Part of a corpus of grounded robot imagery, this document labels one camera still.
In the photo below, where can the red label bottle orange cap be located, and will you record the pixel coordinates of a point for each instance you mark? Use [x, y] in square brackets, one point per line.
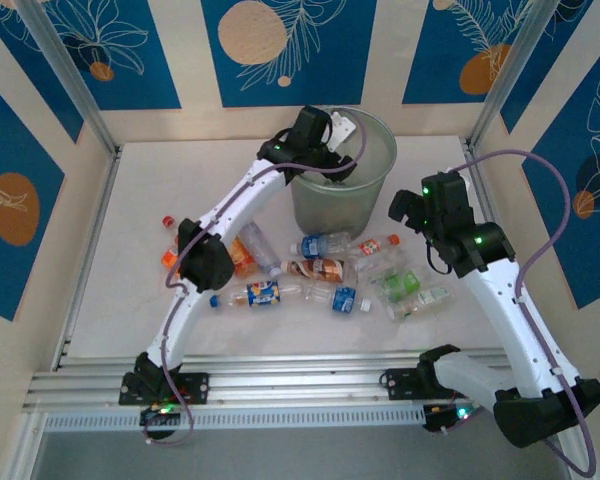
[371, 246]

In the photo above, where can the clear crushed plastic bottle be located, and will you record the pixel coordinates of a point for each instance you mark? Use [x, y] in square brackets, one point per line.
[385, 262]

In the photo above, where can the green label plastic bottle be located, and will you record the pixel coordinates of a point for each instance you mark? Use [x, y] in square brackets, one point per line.
[400, 283]

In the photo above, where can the blue label water bottle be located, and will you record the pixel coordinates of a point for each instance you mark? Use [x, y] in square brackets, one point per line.
[311, 246]
[344, 299]

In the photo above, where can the clear bottle white green label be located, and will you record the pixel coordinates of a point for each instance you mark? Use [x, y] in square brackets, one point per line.
[425, 299]

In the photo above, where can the brown coffee drink bottle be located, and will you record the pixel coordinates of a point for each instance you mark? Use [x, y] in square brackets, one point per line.
[320, 270]

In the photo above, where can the large clear plastic bottle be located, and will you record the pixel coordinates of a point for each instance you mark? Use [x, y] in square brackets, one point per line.
[260, 247]

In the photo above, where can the orange drink bottle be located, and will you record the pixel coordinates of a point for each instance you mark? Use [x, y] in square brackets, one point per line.
[242, 260]

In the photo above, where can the blue yellow label bottle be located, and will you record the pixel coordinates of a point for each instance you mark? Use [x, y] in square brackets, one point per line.
[260, 293]

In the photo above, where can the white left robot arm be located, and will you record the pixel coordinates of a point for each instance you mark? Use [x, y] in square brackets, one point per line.
[182, 320]

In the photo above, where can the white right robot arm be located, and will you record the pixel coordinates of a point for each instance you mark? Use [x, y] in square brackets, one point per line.
[500, 310]

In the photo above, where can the grey mesh waste bin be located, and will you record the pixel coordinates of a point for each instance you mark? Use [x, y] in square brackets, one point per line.
[340, 210]

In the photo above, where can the wide aluminium cross beam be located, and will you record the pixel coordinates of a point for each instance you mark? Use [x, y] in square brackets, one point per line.
[290, 390]

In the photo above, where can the aluminium side rail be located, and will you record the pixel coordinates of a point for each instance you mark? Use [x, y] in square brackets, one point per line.
[97, 215]
[481, 187]

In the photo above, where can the aluminium frame post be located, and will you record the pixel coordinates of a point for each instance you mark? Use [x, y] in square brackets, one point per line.
[70, 80]
[569, 475]
[520, 65]
[22, 450]

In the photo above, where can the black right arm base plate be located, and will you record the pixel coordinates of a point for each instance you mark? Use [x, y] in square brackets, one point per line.
[397, 385]

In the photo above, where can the narrow aluminium cross rail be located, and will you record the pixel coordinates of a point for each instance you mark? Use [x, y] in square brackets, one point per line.
[280, 361]

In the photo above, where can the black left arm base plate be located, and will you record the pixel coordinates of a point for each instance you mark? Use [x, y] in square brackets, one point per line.
[200, 387]

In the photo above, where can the aluminium lower frame post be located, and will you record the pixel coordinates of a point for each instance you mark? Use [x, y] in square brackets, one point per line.
[22, 450]
[569, 475]

